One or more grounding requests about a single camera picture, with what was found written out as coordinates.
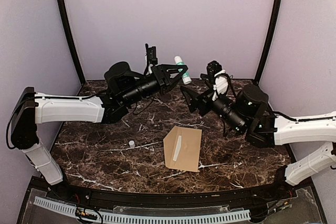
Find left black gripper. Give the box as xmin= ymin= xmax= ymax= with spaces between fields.
xmin=122 ymin=63 xmax=188 ymax=106

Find green white glue stick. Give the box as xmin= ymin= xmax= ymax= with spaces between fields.
xmin=174 ymin=56 xmax=192 ymax=85

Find brown kraft paper envelope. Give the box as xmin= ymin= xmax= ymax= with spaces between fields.
xmin=163 ymin=126 xmax=202 ymax=172

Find white glue stick cap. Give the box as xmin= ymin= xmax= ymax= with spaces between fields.
xmin=129 ymin=141 xmax=135 ymax=148

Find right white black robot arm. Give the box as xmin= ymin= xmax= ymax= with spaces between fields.
xmin=180 ymin=84 xmax=335 ymax=200

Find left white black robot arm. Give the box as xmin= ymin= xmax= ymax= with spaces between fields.
xmin=6 ymin=61 xmax=188 ymax=201

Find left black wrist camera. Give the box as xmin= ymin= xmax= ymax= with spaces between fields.
xmin=143 ymin=44 xmax=158 ymax=76

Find black curved front rail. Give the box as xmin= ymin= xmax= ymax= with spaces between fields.
xmin=27 ymin=175 xmax=313 ymax=210

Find right black frame post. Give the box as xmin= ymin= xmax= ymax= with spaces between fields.
xmin=253 ymin=0 xmax=281 ymax=86

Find black frame post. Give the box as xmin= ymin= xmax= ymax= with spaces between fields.
xmin=57 ymin=0 xmax=86 ymax=85
xmin=253 ymin=0 xmax=281 ymax=86

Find left black frame post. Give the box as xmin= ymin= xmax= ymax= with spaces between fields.
xmin=57 ymin=0 xmax=86 ymax=85

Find white slotted cable duct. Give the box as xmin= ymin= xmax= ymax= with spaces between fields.
xmin=34 ymin=196 xmax=251 ymax=223

